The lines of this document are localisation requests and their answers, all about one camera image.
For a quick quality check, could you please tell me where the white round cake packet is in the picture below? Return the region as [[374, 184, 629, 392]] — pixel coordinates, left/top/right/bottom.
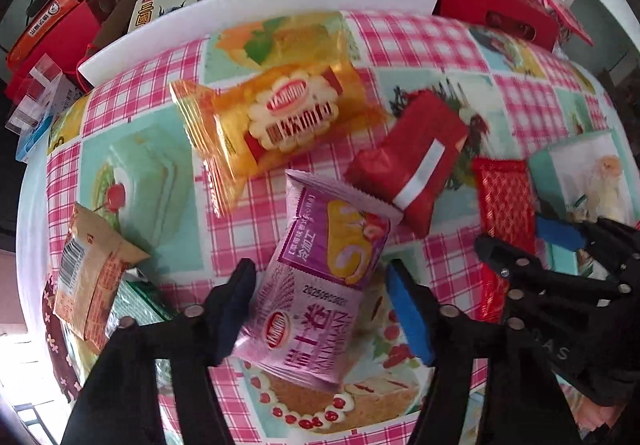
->
[[572, 155, 630, 224]]

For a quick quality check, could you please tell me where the pink swiss roll packet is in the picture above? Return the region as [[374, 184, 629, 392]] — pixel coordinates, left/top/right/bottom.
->
[[233, 169, 402, 391]]

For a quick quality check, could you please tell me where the white foam tray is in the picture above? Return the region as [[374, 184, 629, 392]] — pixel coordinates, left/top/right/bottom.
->
[[528, 128, 640, 276]]

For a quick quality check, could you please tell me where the red patterned flat packet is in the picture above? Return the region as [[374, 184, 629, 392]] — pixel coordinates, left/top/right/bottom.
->
[[472, 157, 536, 323]]

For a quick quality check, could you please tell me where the green white snack packet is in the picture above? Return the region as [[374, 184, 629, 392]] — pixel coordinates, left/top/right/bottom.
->
[[102, 268, 177, 376]]

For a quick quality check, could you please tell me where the red white wrapped snack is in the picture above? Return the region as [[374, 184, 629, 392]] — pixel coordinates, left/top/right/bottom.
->
[[344, 91, 469, 238]]

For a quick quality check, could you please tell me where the orange brown biscuit packet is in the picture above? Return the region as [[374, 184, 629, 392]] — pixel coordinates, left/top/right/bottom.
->
[[53, 204, 149, 353]]

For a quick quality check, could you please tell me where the yellow soft bread packet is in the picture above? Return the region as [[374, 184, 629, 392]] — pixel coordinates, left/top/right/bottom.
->
[[169, 61, 387, 218]]

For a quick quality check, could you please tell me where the checkered picture tablecloth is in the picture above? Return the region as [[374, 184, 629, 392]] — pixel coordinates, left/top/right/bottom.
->
[[46, 11, 639, 444]]

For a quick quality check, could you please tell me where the red patterned box lid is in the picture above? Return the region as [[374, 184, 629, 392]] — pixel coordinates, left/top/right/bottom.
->
[[538, 0, 593, 46]]

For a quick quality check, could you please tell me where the clear red plastic box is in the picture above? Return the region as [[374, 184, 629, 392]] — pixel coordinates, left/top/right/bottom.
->
[[6, 55, 82, 164]]

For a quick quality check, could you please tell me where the white foam board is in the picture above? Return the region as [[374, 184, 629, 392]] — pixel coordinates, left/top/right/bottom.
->
[[79, 0, 438, 87]]

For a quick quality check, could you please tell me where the red boxes stack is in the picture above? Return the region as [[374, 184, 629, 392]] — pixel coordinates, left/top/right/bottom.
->
[[6, 0, 137, 103]]

